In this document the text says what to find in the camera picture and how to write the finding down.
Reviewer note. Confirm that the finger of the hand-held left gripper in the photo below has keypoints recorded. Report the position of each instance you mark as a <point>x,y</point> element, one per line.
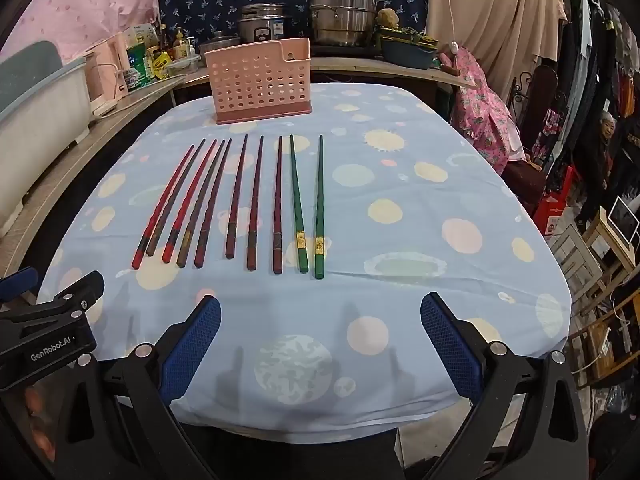
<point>75,292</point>
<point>20,280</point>

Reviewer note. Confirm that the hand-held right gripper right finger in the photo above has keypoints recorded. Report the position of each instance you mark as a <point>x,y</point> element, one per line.
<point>450,345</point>

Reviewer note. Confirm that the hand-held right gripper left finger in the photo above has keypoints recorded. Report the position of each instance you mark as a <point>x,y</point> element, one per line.
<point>192,345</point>

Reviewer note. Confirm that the dark brown chopstick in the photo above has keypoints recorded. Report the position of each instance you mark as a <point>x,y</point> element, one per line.
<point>176,200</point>
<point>199,210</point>

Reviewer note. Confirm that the green chopstick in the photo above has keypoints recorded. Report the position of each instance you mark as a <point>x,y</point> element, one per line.
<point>297,200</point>
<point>320,200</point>

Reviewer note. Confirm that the pink perforated utensil basket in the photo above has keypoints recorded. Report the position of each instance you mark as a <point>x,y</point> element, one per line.
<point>255,85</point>

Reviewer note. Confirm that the person's left hand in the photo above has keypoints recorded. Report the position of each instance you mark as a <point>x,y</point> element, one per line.
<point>40,415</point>

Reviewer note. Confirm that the blue spotted tablecloth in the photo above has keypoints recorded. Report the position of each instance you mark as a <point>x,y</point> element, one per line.
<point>400,240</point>

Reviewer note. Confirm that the white storage box blue lid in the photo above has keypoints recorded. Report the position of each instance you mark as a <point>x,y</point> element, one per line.
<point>35,125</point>

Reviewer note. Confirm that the red box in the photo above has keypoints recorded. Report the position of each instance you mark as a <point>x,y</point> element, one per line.
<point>555,205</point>

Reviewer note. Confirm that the white power strip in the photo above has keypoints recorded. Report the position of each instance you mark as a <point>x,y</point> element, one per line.
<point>104,108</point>

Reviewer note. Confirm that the wooden stool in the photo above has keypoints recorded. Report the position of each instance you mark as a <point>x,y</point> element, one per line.
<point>607,242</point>

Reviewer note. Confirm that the white tablet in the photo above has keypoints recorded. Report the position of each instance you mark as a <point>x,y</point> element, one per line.
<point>625,217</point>

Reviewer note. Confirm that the pink electric kettle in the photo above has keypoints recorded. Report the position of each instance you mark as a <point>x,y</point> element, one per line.
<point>102,75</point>

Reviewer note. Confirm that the pink floral garment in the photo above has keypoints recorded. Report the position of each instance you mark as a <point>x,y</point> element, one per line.
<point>480,110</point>

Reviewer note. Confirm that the yellow packet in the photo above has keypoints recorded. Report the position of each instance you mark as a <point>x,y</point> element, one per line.
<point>160,63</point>

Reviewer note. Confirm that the clear food container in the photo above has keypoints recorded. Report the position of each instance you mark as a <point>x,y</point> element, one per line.
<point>183,63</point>

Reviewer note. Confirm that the white carton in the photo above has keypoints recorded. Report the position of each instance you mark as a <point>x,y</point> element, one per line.
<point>137,34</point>

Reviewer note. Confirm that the amber bottle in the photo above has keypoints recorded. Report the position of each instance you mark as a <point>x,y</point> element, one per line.
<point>178,45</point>

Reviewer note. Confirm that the clear pump bottle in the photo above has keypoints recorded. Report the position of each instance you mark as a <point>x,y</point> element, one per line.
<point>190,49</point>

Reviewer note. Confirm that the dark glass bottle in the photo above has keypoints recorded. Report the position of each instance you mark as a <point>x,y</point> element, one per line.
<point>163,37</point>

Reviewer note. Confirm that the dark wooden chair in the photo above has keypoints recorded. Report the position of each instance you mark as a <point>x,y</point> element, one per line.
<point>542,90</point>

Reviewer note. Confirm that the pink dotted cloth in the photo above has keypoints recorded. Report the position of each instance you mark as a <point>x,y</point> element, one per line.
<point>75,5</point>

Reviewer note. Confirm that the small pot with lid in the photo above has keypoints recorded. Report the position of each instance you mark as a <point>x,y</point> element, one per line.
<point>220,42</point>

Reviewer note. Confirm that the blue basin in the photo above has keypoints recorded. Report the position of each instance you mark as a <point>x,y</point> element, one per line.
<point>407,55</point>

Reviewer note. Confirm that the tray of green vegetables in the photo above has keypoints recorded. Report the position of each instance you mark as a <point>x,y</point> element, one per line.
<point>405,35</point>

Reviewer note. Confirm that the silver rice cooker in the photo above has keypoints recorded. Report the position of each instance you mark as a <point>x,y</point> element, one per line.
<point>260,25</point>

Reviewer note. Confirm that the hanging clothes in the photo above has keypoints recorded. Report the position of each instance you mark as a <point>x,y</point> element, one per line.
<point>590,50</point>

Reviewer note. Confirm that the beige curtain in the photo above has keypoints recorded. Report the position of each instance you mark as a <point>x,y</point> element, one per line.
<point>500,20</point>

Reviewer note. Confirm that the brown lumpy root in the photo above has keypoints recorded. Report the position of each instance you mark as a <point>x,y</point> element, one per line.
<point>387,17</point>

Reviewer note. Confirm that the stainless steel steamer pot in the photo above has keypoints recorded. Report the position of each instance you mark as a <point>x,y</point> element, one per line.
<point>340,15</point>

